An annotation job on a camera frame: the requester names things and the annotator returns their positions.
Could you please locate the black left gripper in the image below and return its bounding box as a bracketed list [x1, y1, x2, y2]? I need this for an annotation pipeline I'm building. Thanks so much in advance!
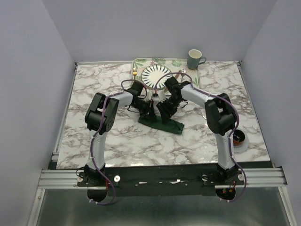
[131, 99, 158, 123]

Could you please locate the dark green cloth napkin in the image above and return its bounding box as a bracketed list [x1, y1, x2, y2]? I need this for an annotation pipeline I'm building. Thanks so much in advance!
[138, 115, 184, 135]

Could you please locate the gold fork green handle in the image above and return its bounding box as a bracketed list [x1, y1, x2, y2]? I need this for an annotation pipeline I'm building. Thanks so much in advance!
[132, 67, 137, 80]

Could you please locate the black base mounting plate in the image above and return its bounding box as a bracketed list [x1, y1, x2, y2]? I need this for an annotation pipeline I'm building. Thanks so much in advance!
[48, 160, 250, 197]

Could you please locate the silver fork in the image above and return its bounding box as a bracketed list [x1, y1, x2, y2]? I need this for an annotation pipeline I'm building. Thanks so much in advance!
[193, 107, 206, 119]

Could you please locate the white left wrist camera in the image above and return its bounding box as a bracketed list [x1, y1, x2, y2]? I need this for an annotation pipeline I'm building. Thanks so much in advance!
[144, 92, 152, 101]

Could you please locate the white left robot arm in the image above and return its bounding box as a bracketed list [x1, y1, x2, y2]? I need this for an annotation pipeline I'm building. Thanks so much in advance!
[84, 81, 154, 186]

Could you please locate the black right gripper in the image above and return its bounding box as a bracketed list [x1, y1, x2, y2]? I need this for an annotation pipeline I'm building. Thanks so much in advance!
[155, 96, 182, 124]

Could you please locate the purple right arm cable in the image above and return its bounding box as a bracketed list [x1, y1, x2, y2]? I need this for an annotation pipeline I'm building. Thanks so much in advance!
[154, 72, 247, 203]

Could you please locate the white saucer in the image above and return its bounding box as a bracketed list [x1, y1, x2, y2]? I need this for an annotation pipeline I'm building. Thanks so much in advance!
[234, 135, 250, 153]

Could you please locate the striped white round plate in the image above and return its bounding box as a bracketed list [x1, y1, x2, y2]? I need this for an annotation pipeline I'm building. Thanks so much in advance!
[141, 65, 172, 89]

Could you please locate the green ceramic mug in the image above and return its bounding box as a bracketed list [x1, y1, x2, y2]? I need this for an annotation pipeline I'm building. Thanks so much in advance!
[187, 49, 207, 70]

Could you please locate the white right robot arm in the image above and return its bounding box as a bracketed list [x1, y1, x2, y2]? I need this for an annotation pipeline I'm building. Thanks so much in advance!
[157, 77, 239, 185]

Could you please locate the aluminium frame rail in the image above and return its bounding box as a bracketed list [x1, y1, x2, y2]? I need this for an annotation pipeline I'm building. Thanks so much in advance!
[38, 168, 287, 189]

